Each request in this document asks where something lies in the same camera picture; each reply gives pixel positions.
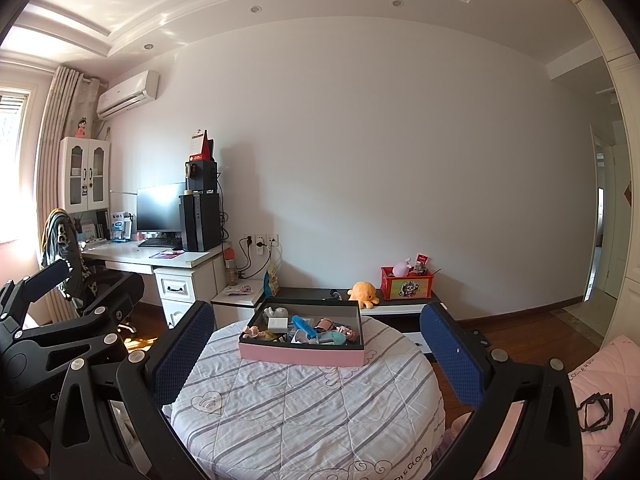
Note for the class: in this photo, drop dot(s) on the white door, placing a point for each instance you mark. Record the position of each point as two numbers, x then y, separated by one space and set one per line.
612 210

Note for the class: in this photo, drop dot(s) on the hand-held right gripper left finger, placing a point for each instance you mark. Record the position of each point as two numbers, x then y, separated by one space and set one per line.
180 350

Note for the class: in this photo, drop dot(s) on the white glass-door cabinet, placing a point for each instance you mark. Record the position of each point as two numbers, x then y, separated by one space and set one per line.
85 175

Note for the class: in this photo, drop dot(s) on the pink paper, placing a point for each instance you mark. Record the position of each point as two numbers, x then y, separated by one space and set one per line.
239 290

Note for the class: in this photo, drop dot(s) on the pale doll figurine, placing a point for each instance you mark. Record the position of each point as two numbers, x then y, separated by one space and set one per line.
253 331

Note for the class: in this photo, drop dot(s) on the bottle with orange cap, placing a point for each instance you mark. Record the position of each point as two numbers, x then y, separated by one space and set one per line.
230 267

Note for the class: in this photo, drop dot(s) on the blue snack bag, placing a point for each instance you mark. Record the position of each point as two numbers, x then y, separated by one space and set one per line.
272 282

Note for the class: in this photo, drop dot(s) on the white wall socket panel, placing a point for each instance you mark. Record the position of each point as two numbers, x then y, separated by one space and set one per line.
266 240

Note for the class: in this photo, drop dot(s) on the yellow octopus plush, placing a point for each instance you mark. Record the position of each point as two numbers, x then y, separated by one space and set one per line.
364 295

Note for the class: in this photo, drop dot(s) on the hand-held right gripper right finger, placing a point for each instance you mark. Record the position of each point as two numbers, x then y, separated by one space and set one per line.
450 355

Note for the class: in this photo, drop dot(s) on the white charger block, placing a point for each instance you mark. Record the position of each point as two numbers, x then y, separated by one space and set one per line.
278 324

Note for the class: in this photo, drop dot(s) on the pink plush toy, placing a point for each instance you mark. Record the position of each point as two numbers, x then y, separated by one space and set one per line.
401 267

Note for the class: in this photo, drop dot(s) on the white air conditioner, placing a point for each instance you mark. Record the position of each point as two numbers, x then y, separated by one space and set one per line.
127 94

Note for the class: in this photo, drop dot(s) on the black pen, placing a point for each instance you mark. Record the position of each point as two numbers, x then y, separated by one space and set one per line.
627 425

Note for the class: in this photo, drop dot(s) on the black computer tower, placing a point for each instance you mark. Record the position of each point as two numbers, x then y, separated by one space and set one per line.
200 222

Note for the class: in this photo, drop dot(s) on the cream wardrobe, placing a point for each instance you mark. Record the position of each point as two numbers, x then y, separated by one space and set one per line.
612 35

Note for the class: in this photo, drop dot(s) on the person's left hand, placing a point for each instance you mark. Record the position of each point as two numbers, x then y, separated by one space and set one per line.
27 452

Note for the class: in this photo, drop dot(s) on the pink doll figure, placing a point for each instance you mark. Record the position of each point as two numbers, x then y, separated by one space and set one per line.
82 129

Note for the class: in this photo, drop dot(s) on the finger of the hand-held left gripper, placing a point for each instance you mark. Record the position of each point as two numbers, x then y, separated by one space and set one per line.
47 275
112 305

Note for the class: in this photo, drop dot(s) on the window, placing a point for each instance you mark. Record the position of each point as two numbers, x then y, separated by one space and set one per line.
12 160

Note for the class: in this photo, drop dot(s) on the white plastic toy piece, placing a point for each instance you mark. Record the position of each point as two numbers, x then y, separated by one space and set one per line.
274 312

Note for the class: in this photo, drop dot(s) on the white desk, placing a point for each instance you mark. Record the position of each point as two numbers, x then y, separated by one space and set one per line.
130 255

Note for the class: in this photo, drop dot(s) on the white side cabinet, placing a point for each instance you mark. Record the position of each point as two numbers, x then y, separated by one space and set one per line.
235 305

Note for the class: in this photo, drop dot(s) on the red card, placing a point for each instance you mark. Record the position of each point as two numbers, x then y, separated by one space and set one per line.
421 260

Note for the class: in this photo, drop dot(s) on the blue toy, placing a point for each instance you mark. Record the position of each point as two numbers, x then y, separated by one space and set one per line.
304 325

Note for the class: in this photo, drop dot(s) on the black box with round dial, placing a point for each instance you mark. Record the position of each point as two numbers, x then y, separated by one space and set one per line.
201 176

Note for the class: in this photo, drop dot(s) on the black computer monitor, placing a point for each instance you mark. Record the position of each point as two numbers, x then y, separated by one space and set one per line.
160 207

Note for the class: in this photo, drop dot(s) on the teal oval case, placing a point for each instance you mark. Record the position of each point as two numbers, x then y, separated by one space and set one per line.
330 337

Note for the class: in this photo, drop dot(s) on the pale pink quilt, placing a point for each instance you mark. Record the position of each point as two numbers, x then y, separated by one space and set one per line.
600 375

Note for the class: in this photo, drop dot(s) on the rose gold tube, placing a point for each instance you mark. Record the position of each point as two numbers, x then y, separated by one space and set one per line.
325 323

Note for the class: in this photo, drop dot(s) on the purple mouse pad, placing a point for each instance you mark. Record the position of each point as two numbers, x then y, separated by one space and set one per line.
167 254

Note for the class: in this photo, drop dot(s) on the blue white carton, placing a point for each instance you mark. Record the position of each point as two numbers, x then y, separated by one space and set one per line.
121 226

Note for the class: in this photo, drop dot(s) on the black folded frame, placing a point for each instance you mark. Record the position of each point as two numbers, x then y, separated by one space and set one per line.
595 412

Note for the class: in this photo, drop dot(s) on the red storage box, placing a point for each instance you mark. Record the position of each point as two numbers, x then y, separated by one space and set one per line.
405 287

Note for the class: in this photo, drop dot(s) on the pink box with black rim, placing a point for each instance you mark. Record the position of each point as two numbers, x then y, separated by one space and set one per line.
300 355

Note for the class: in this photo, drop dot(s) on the black keyboard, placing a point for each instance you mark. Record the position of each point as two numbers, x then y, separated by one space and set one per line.
156 243

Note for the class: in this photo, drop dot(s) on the dark printed jacket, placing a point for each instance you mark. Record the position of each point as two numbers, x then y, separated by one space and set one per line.
62 240

